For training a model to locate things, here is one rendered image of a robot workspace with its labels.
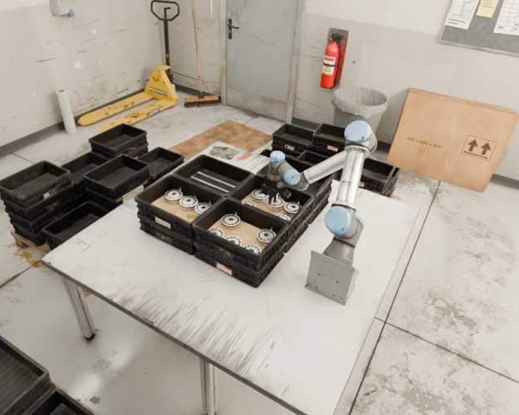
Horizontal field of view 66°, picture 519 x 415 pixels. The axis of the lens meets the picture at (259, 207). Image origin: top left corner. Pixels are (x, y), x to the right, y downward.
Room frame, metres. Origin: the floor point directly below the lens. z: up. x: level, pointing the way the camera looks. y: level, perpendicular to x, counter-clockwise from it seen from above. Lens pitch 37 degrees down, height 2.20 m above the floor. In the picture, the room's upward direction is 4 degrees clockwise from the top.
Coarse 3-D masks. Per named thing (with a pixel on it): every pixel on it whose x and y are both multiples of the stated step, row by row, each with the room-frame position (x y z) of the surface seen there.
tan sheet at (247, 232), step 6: (216, 222) 1.66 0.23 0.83; (210, 228) 1.61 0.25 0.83; (222, 228) 1.62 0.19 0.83; (240, 228) 1.63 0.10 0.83; (246, 228) 1.63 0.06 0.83; (252, 228) 1.63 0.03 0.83; (258, 228) 1.64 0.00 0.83; (228, 234) 1.57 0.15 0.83; (234, 234) 1.58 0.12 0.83; (240, 234) 1.58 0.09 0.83; (246, 234) 1.58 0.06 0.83; (252, 234) 1.59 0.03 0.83; (246, 240) 1.53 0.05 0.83; (252, 240) 1.53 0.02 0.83; (258, 246) 1.49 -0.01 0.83
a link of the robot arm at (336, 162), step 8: (376, 144) 1.73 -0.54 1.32; (344, 152) 1.77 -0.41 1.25; (328, 160) 1.78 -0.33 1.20; (336, 160) 1.76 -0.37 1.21; (344, 160) 1.75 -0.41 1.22; (312, 168) 1.78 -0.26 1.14; (320, 168) 1.76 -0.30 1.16; (328, 168) 1.75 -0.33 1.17; (336, 168) 1.75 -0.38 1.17; (304, 176) 1.76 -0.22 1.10; (312, 176) 1.75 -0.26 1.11; (320, 176) 1.75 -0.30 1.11; (296, 184) 1.72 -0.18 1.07; (304, 184) 1.75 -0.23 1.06
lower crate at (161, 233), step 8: (144, 224) 1.69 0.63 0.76; (152, 224) 1.64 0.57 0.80; (152, 232) 1.66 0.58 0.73; (160, 232) 1.63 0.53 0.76; (168, 232) 1.59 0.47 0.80; (168, 240) 1.60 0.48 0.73; (176, 240) 1.57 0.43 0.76; (184, 240) 1.53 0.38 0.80; (192, 240) 1.52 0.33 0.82; (184, 248) 1.55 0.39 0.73; (192, 248) 1.52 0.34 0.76
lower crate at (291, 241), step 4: (308, 216) 1.79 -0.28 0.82; (308, 220) 1.82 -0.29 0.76; (304, 224) 1.78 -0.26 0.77; (300, 228) 1.73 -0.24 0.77; (304, 228) 1.77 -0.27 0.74; (296, 232) 1.66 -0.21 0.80; (300, 232) 1.74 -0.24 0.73; (292, 236) 1.62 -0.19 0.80; (296, 236) 1.68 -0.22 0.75; (300, 236) 1.73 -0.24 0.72; (288, 240) 1.59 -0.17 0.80; (292, 240) 1.66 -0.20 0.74; (296, 240) 1.69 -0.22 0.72; (288, 244) 1.60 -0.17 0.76; (292, 244) 1.65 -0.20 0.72; (288, 248) 1.62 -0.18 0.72; (284, 252) 1.59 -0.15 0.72
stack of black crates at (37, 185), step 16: (16, 176) 2.34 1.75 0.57; (32, 176) 2.44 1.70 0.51; (48, 176) 2.49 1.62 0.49; (64, 176) 2.37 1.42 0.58; (0, 192) 2.19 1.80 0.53; (16, 192) 2.26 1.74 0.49; (32, 192) 2.14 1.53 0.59; (48, 192) 2.24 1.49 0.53; (64, 192) 2.34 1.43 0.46; (16, 208) 2.14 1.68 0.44; (32, 208) 2.11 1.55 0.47; (48, 208) 2.21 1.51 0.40; (64, 208) 2.32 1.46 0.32; (16, 224) 2.17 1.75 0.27; (32, 224) 2.08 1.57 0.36; (48, 224) 2.18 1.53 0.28; (32, 240) 2.12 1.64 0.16
